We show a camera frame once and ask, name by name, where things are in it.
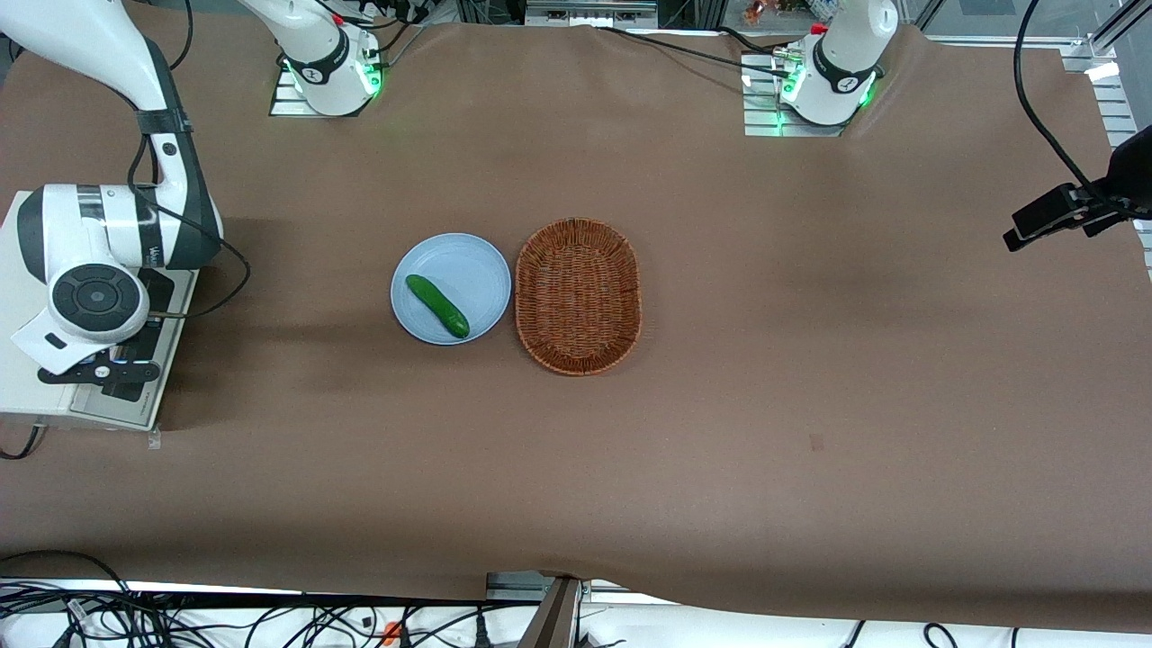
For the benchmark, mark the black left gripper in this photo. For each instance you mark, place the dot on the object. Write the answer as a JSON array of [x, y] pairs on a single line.
[[1130, 176]]

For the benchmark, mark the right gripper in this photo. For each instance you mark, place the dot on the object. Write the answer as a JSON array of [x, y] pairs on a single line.
[[155, 299]]

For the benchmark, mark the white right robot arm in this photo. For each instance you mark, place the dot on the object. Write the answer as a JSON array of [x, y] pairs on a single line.
[[90, 225]]

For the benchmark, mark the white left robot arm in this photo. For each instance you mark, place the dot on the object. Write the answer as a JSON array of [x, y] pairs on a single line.
[[846, 54]]

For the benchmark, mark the clear tape piece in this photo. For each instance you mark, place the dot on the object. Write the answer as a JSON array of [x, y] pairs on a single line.
[[155, 439]]

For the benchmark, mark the brown table cover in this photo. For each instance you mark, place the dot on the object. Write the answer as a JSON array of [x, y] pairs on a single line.
[[810, 360]]

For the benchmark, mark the green cucumber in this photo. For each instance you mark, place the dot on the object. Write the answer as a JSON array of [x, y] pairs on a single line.
[[436, 306]]

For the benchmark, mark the light blue round plate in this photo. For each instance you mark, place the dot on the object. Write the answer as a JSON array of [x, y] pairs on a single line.
[[463, 270]]

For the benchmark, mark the brown wicker oval basket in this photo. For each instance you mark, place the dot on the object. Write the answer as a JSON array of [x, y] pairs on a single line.
[[578, 297]]

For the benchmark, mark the aluminium frame rail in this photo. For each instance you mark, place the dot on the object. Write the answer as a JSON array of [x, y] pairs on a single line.
[[1116, 99], [589, 13]]

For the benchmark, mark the aluminium frame bracket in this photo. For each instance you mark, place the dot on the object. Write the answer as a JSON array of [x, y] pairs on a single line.
[[558, 621]]

